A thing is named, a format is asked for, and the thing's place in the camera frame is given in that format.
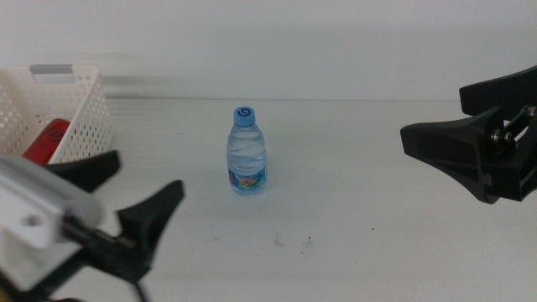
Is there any red cola can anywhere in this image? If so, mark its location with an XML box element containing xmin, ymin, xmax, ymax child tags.
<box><xmin>23</xmin><ymin>118</ymin><xmax>71</xmax><ymax>165</ymax></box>

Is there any small water bottle blue cap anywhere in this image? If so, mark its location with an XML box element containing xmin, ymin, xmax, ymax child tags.
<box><xmin>226</xmin><ymin>106</ymin><xmax>269</xmax><ymax>196</ymax></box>

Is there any white perforated plastic basket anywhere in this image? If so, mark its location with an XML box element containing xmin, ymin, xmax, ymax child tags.
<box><xmin>0</xmin><ymin>65</ymin><xmax>114</xmax><ymax>165</ymax></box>

